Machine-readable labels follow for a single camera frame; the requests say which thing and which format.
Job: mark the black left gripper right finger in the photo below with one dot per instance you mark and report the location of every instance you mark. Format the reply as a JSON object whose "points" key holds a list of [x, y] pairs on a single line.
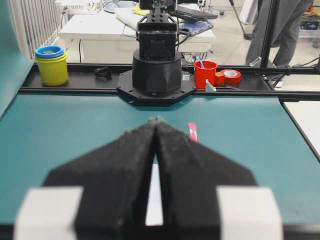
{"points": [[189, 175]]}

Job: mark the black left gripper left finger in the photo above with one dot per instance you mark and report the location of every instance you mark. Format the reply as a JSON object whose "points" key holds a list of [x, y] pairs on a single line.
{"points": [[116, 180]]}

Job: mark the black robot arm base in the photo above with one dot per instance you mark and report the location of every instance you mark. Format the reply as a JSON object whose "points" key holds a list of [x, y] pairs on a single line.
{"points": [[156, 75]]}

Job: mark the red marker strip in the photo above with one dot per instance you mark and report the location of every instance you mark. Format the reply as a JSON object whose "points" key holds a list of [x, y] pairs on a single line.
{"points": [[192, 129]]}

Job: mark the small red tape roll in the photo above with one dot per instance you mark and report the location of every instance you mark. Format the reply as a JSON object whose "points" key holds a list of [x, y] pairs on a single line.
{"points": [[219, 78]]}

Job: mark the red cup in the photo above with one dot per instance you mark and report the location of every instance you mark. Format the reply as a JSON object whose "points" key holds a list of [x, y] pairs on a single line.
{"points": [[200, 74]]}

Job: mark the black clip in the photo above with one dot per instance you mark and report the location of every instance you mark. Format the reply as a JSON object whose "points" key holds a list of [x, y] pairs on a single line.
{"points": [[103, 73]]}

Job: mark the blue straw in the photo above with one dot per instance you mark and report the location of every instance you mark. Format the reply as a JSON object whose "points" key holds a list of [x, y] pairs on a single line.
{"points": [[201, 63]]}

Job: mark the stacked yellow blue cups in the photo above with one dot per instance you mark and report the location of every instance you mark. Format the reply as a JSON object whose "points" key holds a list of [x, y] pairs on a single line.
{"points": [[52, 65]]}

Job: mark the white cabinet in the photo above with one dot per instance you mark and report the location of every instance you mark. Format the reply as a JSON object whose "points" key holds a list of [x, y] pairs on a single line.
{"points": [[101, 39]]}

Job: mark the person in grey trousers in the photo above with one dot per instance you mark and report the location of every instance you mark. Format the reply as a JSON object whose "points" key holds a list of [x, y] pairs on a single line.
{"points": [[285, 30]]}

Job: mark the metal corner bracket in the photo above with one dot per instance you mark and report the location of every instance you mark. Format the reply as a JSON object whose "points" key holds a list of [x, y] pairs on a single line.
{"points": [[210, 86]]}

